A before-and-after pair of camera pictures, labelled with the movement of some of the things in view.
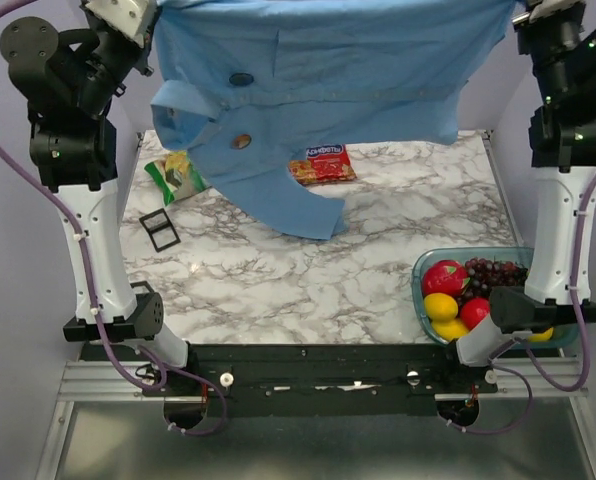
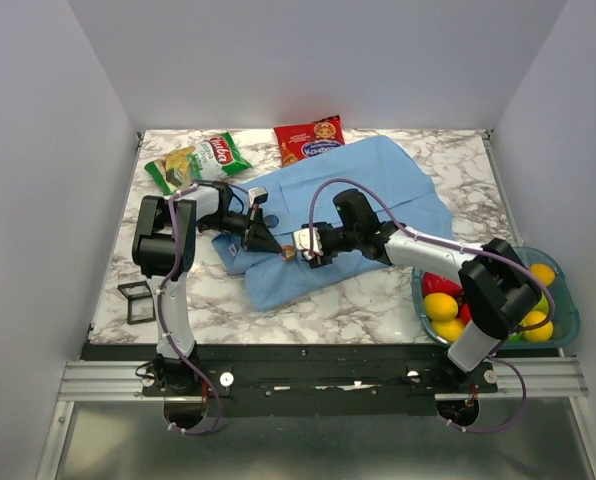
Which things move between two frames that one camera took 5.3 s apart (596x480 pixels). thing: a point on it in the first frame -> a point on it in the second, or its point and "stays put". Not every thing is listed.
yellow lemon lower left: x=450 y=330 stays put
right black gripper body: x=550 y=41 -> x=336 y=240
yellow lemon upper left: x=440 y=306 stays put
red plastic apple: x=445 y=276 stays put
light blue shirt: x=265 y=76 -> x=393 y=193
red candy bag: x=324 y=164 -> x=297 y=142
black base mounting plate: x=325 y=380 stays put
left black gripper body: x=103 y=64 -> x=235 y=222
